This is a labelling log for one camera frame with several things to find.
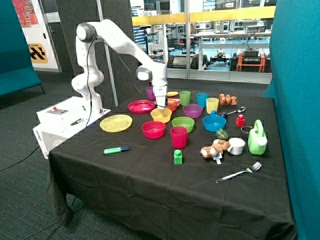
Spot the green plastic cup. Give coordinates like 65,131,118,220
179,90,191,106

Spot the teal partition right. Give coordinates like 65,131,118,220
264,0,320,240

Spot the metal spoon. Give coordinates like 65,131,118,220
220,106,246,119

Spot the yellow plastic bowl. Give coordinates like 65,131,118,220
150,108,172,124

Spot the red wall poster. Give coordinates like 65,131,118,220
12,0,40,28

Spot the green toy watering can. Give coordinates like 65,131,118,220
248,119,268,156

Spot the blue plastic pan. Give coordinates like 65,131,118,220
202,110,227,132

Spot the brown plush dog near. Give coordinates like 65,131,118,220
200,139,231,165

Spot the pink square tray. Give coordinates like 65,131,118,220
167,98,181,107

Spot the green plastic bowl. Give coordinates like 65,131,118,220
171,116,195,133

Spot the green highlighter pen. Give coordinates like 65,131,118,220
103,145,130,155

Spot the green toy block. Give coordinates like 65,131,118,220
173,149,183,165

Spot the metal fork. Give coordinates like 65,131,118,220
215,161,262,184

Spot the yellow black station sign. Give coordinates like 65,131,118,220
28,43,48,64

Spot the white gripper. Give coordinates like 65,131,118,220
153,85,168,108

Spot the white ceramic cup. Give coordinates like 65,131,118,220
227,137,246,156

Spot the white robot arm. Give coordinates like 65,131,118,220
71,19,168,118

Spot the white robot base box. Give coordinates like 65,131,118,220
33,96,110,159

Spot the red toy block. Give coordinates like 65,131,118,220
236,114,245,128

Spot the pink plastic cup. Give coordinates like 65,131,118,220
170,126,188,149

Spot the black tablecloth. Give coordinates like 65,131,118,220
46,96,297,240

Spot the pink plastic bowl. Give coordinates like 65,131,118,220
141,121,165,140

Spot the brown teddy bear far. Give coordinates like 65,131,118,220
219,93,238,106

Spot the orange plastic bowl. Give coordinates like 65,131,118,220
166,100,178,112

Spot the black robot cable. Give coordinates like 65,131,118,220
0,37,166,172

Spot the purple plastic bowl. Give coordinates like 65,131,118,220
182,104,203,119

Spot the teal sofa left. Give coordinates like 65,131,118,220
0,0,42,96

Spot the pink plastic plate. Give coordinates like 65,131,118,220
127,100,156,114

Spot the green toy pepper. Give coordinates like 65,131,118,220
215,128,229,141

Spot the purple plastic cup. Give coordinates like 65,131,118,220
146,86,156,101

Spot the yellow plastic cup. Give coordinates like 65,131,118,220
206,97,220,115

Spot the yellow plastic plate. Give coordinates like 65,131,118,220
99,114,133,133

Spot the blue plastic cup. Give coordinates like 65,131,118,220
196,92,209,109

